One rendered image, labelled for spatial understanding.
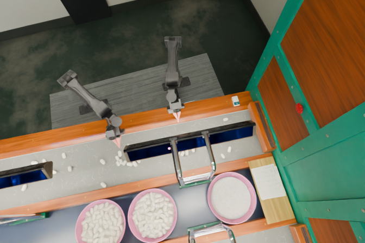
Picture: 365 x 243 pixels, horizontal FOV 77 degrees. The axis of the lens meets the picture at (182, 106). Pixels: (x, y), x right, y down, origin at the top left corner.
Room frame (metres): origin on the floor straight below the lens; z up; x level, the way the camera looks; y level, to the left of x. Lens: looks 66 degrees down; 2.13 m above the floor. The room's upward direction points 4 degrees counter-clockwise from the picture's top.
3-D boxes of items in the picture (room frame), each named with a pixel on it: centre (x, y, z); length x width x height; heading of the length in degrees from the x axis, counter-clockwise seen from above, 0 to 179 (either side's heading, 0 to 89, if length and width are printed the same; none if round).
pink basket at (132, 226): (-0.02, 0.20, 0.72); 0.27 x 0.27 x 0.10
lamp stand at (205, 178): (0.22, -0.03, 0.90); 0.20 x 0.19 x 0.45; 98
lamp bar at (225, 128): (0.30, -0.03, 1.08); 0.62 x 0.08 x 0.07; 98
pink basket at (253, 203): (0.04, -0.23, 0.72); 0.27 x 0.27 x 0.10
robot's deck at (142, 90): (0.51, 0.27, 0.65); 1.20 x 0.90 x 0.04; 103
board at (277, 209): (0.07, -0.45, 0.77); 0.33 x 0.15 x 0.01; 8
